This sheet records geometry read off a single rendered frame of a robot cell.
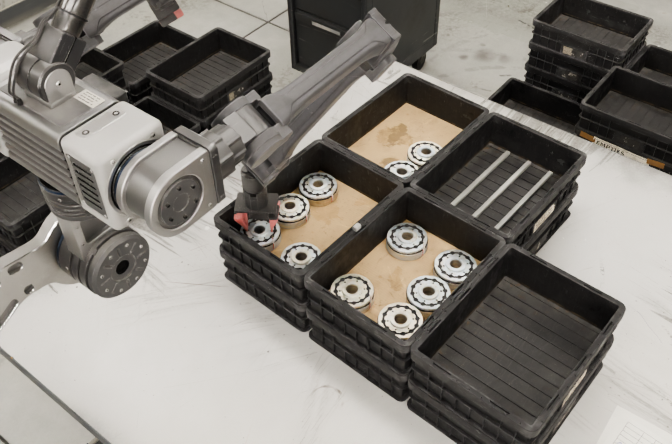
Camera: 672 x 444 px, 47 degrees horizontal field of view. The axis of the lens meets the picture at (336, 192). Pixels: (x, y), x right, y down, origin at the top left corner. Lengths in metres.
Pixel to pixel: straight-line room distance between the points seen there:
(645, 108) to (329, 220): 1.51
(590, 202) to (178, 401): 1.27
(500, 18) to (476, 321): 2.86
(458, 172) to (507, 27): 2.31
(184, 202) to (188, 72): 2.01
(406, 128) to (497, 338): 0.77
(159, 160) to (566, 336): 1.04
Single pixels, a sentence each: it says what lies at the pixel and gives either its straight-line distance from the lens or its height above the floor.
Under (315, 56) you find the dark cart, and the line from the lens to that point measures 3.66.
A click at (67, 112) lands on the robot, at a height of 1.53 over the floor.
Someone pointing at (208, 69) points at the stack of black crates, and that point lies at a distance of 3.19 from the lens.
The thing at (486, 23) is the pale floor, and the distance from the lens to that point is 4.42.
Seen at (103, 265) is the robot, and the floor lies 1.18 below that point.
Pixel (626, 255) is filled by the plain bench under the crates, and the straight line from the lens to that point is 2.23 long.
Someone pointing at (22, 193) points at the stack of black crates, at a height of 0.49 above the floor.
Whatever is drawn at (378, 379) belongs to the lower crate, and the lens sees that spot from 1.84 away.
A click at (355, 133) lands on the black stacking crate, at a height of 0.86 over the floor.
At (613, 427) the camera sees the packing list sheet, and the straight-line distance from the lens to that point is 1.89.
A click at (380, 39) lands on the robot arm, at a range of 1.49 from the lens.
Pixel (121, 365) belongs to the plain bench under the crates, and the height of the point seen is 0.70.
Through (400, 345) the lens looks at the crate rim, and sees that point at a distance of 1.64.
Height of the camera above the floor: 2.27
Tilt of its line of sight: 44 degrees down
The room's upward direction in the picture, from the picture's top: 1 degrees counter-clockwise
